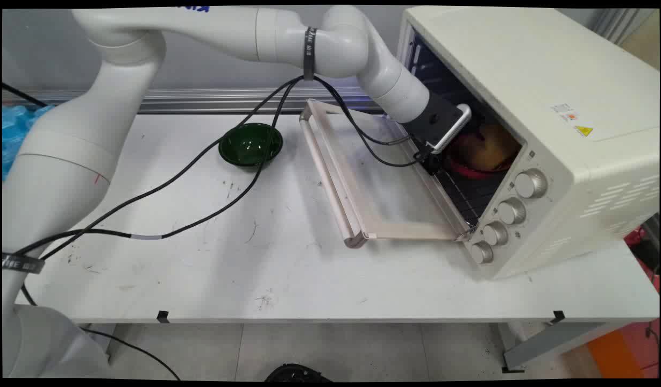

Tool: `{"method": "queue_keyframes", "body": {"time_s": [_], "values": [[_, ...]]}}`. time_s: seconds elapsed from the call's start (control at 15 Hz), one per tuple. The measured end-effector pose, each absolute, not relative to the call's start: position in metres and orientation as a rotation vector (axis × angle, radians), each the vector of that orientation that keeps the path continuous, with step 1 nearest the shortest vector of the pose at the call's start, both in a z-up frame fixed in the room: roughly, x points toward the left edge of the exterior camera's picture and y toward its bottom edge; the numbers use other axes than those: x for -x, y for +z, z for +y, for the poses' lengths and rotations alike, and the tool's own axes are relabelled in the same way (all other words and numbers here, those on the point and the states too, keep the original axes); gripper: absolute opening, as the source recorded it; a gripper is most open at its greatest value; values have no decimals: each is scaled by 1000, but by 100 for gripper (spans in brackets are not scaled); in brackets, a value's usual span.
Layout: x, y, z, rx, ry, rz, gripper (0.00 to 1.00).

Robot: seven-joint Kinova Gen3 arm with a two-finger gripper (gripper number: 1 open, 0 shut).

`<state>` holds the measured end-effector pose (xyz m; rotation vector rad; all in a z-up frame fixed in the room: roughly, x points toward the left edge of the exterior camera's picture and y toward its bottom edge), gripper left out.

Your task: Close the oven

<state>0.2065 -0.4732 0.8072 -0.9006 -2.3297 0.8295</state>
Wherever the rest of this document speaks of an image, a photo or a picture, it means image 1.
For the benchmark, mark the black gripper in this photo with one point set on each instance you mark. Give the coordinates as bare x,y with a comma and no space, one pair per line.
430,161

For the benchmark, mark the red bowl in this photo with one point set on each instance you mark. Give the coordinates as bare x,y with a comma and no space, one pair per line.
473,167

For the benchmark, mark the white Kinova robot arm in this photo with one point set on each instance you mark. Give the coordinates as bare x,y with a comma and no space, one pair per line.
66,161

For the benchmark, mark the cream glass oven door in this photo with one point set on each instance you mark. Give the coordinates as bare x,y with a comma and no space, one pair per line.
384,193

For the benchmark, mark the yellow sponge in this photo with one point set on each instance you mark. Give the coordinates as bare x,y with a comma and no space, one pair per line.
497,145

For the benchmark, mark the largest silver oven knob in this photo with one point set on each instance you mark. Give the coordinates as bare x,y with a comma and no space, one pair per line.
531,183

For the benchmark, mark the cream toaster oven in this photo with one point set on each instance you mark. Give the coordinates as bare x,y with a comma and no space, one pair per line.
551,107

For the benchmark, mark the white label sticker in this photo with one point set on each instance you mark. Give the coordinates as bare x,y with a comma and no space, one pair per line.
564,113

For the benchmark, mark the yellow warning sticker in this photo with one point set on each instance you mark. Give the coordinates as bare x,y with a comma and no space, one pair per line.
583,130

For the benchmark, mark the dark green bowl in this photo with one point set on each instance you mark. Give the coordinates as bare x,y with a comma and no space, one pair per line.
250,144

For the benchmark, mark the black tape piece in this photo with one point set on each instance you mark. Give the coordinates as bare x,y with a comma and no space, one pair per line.
163,316
558,316

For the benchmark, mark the grey table leg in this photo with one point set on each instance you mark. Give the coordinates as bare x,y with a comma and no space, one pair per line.
556,341

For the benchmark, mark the red object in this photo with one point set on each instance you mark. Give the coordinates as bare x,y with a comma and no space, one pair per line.
639,239

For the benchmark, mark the grey ribbed panel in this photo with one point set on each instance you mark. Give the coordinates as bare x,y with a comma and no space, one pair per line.
615,24

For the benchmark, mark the black round object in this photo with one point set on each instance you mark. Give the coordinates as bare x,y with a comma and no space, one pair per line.
295,373

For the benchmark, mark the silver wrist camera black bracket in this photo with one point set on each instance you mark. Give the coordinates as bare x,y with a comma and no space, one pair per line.
435,121

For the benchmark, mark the aluminium rail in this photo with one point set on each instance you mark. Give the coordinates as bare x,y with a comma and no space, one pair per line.
201,99

